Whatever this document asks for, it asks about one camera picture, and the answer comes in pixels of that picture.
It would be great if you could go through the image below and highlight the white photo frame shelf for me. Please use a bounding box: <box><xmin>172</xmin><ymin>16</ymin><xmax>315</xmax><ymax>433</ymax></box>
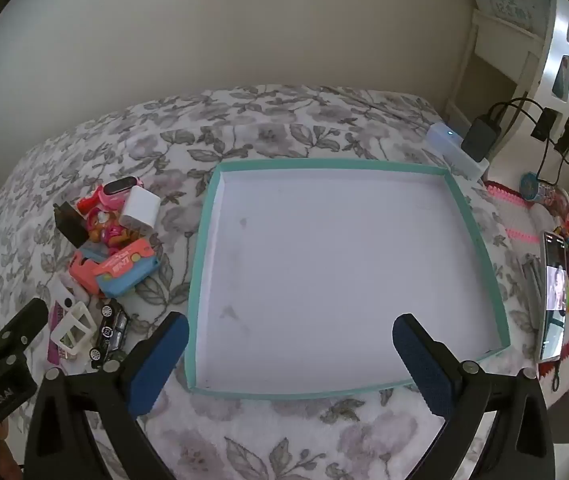
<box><xmin>484</xmin><ymin>0</ymin><xmax>569</xmax><ymax>161</ymax></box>

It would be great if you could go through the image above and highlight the black charging cable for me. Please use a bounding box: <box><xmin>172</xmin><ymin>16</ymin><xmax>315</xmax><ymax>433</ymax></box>
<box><xmin>487</xmin><ymin>97</ymin><xmax>569</xmax><ymax>186</ymax></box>

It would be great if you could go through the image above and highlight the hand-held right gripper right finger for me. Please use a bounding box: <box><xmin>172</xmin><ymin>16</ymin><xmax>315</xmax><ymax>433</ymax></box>
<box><xmin>393</xmin><ymin>314</ymin><xmax>557</xmax><ymax>480</ymax></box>

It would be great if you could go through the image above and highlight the orange marker block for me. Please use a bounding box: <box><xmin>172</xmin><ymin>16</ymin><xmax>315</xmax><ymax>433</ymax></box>
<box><xmin>97</xmin><ymin>255</ymin><xmax>161</xmax><ymax>299</ymax></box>

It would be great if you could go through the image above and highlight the pink smartwatch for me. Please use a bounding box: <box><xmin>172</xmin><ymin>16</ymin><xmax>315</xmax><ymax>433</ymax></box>
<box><xmin>75</xmin><ymin>176</ymin><xmax>138</xmax><ymax>216</ymax></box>

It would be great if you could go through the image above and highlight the black power adapter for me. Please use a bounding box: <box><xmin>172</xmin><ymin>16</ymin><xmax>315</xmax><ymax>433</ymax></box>
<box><xmin>54</xmin><ymin>202</ymin><xmax>88</xmax><ymax>249</ymax></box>

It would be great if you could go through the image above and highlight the toy dog figure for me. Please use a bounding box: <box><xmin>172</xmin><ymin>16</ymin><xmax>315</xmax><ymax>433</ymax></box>
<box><xmin>82</xmin><ymin>207</ymin><xmax>139</xmax><ymax>249</ymax></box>

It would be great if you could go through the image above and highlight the white wall charger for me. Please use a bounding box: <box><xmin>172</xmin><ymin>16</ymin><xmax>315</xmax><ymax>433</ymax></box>
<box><xmin>118</xmin><ymin>186</ymin><xmax>161</xmax><ymax>235</ymax></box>

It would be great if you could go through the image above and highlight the large black plug adapter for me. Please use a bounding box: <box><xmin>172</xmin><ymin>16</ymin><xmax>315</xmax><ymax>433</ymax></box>
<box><xmin>461</xmin><ymin>116</ymin><xmax>501</xmax><ymax>163</ymax></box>

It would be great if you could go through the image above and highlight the pink lighter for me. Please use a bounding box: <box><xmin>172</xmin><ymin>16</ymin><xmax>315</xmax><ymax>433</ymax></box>
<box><xmin>47</xmin><ymin>305</ymin><xmax>72</xmax><ymax>362</ymax></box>

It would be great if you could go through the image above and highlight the grey phone stand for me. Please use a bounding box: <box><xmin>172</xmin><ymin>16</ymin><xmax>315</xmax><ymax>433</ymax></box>
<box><xmin>521</xmin><ymin>254</ymin><xmax>545</xmax><ymax>322</ymax></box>

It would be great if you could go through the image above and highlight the teal rimmed white box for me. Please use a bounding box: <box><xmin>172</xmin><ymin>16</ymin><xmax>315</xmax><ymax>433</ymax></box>
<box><xmin>184</xmin><ymin>158</ymin><xmax>511</xmax><ymax>401</ymax></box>

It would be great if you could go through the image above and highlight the salmon pink toy case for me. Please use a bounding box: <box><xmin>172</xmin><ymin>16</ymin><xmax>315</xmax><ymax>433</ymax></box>
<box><xmin>68</xmin><ymin>250</ymin><xmax>109</xmax><ymax>297</ymax></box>

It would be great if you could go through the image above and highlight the round teal tin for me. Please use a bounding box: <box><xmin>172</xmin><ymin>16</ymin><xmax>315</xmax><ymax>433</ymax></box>
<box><xmin>521</xmin><ymin>172</ymin><xmax>556</xmax><ymax>204</ymax></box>

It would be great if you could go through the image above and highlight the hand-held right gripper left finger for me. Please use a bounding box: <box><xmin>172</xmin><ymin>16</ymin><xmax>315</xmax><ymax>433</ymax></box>
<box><xmin>24</xmin><ymin>311</ymin><xmax>190</xmax><ymax>480</ymax></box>

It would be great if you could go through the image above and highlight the white toy frame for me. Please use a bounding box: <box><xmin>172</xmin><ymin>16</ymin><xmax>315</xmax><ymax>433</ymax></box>
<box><xmin>50</xmin><ymin>301</ymin><xmax>94</xmax><ymax>359</ymax></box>

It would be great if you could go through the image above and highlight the smartphone with lit screen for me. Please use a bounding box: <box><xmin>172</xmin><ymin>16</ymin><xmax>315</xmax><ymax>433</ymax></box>
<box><xmin>538</xmin><ymin>230</ymin><xmax>568</xmax><ymax>363</ymax></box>

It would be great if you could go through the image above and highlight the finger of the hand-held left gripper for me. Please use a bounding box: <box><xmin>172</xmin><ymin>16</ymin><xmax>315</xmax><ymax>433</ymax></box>
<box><xmin>0</xmin><ymin>298</ymin><xmax>48</xmax><ymax>376</ymax></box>

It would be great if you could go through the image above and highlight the white smartwatch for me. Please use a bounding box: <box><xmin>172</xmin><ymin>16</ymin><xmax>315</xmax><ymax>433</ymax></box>
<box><xmin>47</xmin><ymin>277</ymin><xmax>82</xmax><ymax>318</ymax></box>

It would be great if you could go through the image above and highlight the black toy car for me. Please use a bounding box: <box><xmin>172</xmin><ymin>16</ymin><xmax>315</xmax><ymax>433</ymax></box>
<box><xmin>89</xmin><ymin>299</ymin><xmax>130</xmax><ymax>363</ymax></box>

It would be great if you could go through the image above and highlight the white bedside cabinet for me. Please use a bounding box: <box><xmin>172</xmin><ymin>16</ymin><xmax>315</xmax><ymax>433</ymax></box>
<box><xmin>444</xmin><ymin>7</ymin><xmax>550</xmax><ymax>126</ymax></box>

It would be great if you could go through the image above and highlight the white power strip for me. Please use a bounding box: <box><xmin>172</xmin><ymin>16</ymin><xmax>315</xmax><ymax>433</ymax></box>
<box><xmin>427</xmin><ymin>122</ymin><xmax>490</xmax><ymax>181</ymax></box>

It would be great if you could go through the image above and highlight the grey floral blanket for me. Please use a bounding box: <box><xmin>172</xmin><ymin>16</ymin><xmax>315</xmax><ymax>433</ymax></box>
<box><xmin>0</xmin><ymin>85</ymin><xmax>540</xmax><ymax>480</ymax></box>

